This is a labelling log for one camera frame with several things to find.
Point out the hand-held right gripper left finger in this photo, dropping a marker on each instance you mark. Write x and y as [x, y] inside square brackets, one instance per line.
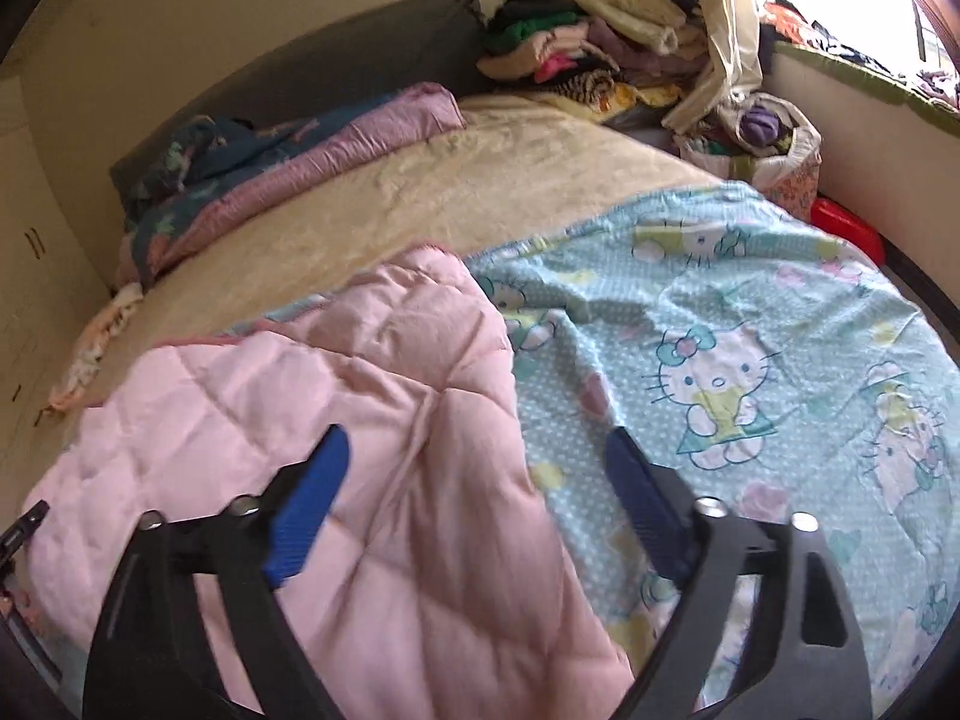
[307, 510]

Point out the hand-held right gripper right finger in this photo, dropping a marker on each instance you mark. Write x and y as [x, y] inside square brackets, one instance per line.
[645, 510]

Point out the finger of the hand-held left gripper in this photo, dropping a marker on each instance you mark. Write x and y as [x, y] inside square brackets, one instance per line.
[21, 532]

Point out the pink quilted jacket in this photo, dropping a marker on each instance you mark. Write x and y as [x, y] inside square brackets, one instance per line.
[412, 465]

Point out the bag of clothes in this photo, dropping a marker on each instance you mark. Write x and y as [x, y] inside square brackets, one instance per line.
[765, 135]

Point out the pile of mixed clothes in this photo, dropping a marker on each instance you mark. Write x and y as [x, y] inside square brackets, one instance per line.
[600, 37]

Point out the clothes on window sill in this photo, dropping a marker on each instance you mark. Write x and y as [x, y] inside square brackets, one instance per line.
[825, 37]

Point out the orange and white floral cloth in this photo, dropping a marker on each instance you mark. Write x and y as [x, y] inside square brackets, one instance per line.
[97, 337]

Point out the cartoon cat printed sheet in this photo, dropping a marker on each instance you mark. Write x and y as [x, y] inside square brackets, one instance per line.
[750, 315]

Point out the cream wardrobe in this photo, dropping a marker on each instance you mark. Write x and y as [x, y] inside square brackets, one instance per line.
[37, 277]

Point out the red box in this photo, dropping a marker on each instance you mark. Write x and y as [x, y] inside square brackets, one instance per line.
[847, 229]

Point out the beige bed cover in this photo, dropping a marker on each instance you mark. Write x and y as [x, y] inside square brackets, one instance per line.
[450, 180]

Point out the pink and dark floral quilt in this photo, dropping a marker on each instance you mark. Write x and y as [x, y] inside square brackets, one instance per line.
[337, 150]

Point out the cream curtain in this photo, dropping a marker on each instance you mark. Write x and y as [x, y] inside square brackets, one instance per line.
[720, 30]

